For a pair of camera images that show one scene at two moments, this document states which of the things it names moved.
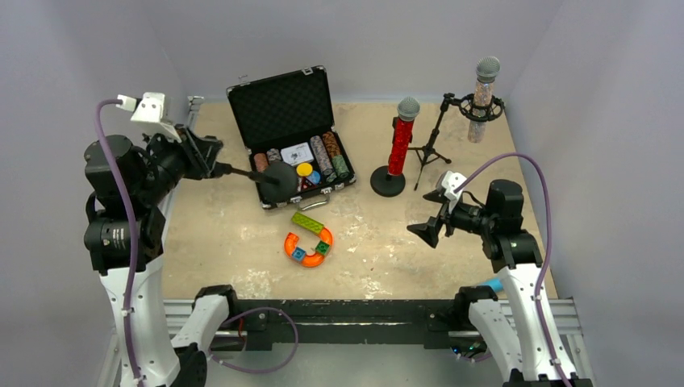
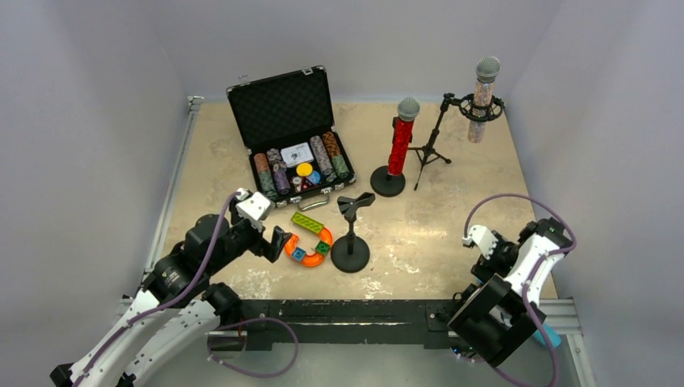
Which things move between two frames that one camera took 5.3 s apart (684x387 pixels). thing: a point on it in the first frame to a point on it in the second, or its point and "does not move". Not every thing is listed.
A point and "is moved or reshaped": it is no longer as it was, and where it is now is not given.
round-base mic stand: x=383 y=184 does not move
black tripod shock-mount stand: x=466 y=104 does not move
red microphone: x=407 y=110 does not move
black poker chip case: x=288 y=117 does not move
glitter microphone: x=487 y=70 does not move
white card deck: x=297 y=154 does not move
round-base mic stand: x=278 y=181 to x=351 y=253
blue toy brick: x=298 y=254 does not move
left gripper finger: x=208 y=169 to x=278 y=241
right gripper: x=442 y=214 to x=481 y=270
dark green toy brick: x=322 y=247 does not move
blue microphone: x=496 y=283 is moved or reshaped
